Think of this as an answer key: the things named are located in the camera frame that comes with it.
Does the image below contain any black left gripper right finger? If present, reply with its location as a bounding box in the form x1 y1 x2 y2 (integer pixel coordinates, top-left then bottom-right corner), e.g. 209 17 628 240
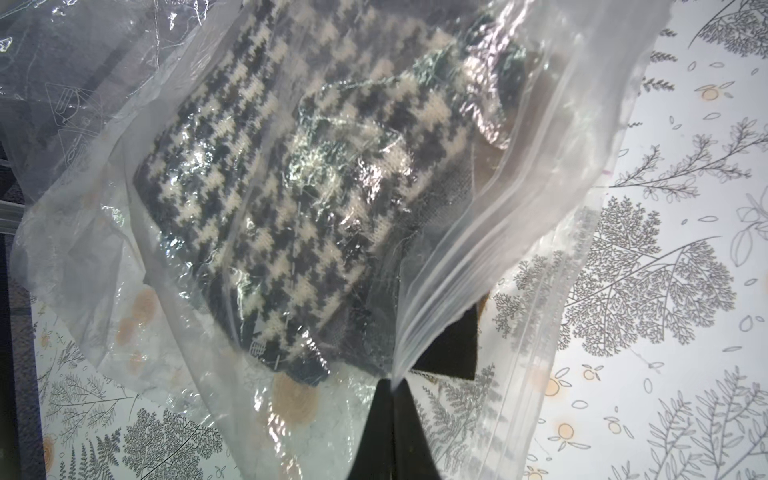
393 380 441 480

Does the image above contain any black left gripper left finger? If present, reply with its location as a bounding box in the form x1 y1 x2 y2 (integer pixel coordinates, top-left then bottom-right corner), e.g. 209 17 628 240
347 379 395 480

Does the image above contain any black white houndstooth scarf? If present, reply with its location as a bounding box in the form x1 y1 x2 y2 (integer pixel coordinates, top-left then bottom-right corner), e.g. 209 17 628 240
134 1 538 385

